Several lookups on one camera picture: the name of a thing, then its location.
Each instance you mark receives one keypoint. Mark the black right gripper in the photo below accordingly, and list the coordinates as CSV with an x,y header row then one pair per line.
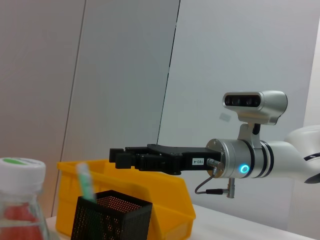
x,y
195,152

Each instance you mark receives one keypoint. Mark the green utility knife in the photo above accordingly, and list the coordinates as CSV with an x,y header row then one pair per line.
x,y
86,182

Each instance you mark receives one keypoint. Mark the clear green-label water bottle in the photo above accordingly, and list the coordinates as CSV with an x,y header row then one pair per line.
x,y
22,175

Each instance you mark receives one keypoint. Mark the silver right arm elbow plug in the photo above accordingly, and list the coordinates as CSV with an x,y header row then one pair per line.
x,y
231,187

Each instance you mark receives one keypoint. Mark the black mesh pen holder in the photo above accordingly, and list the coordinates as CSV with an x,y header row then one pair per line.
x,y
112,217

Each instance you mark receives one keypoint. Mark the yellow plastic storage bin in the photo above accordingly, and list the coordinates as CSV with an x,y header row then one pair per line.
x,y
162,195

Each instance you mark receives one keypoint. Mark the silver right gripper connector stud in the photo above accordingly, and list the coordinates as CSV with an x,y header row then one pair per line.
x,y
216,166

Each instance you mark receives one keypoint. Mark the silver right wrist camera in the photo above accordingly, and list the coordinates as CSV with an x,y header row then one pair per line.
x,y
255,102

